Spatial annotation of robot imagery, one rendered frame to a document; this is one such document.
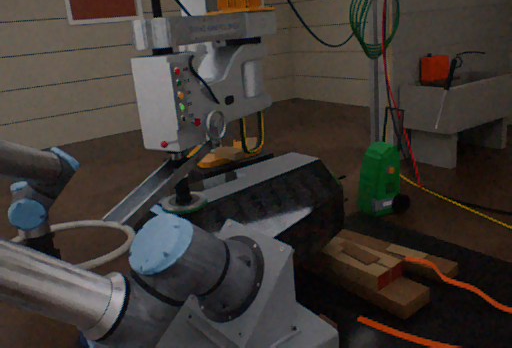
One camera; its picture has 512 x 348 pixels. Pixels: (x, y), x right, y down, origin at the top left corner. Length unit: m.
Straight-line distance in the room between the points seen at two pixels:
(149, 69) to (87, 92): 6.19
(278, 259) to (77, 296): 0.46
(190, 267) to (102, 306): 0.20
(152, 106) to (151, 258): 1.12
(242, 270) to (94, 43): 7.27
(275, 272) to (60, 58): 7.20
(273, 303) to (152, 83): 1.19
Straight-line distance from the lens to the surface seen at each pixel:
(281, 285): 1.16
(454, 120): 4.95
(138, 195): 2.08
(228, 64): 2.34
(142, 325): 1.09
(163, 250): 1.02
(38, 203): 1.37
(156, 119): 2.06
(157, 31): 1.98
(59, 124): 8.15
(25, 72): 8.02
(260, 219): 2.31
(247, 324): 1.15
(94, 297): 1.04
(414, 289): 2.84
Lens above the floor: 1.63
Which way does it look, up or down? 16 degrees down
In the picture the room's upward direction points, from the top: 5 degrees counter-clockwise
